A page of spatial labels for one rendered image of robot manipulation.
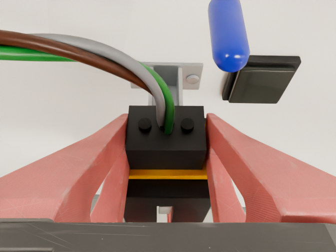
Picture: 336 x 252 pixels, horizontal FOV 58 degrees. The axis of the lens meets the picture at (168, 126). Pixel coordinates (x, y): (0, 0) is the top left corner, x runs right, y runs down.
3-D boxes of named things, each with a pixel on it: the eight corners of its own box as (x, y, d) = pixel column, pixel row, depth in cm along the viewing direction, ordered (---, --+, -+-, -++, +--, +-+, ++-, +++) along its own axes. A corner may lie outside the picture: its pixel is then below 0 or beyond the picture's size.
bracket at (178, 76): (131, 85, 21) (125, 152, 18) (128, 61, 18) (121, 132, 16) (198, 87, 21) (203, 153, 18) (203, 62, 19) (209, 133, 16)
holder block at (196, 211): (131, 163, 19) (126, 228, 17) (122, 115, 15) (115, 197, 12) (196, 164, 19) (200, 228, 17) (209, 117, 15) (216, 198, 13)
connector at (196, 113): (138, 155, 16) (136, 191, 15) (128, 101, 12) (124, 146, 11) (194, 155, 16) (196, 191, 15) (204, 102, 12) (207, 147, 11)
